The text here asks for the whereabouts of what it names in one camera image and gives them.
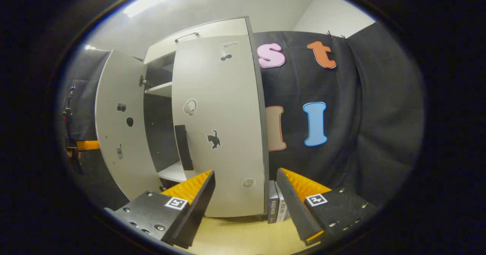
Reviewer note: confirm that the white door with camera sticker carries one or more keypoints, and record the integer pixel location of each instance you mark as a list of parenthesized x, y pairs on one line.
[(114, 88)]

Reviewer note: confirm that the white door with cat sticker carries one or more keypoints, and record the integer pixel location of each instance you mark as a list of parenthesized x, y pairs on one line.
[(228, 114)]

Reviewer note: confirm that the metal door hinge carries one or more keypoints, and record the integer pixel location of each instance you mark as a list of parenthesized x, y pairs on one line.
[(142, 81)]

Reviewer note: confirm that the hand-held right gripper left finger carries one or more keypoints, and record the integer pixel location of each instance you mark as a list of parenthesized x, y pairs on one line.
[(197, 205)]

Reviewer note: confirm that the white cabinet shelf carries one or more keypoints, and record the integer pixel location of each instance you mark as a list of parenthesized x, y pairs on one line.
[(161, 89)]

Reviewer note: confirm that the black backdrop cloth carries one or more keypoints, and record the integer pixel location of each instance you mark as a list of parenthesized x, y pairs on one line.
[(379, 114), (85, 107)]

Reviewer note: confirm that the white shoe cabinet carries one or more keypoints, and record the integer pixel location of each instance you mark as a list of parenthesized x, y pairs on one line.
[(161, 133)]

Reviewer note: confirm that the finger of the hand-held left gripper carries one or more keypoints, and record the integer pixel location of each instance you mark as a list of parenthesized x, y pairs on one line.
[(89, 145)]

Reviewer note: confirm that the white cabinet drawer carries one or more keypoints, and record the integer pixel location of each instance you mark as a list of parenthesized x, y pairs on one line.
[(212, 29)]

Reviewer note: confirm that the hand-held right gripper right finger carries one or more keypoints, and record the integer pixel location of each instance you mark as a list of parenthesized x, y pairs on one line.
[(296, 205)]

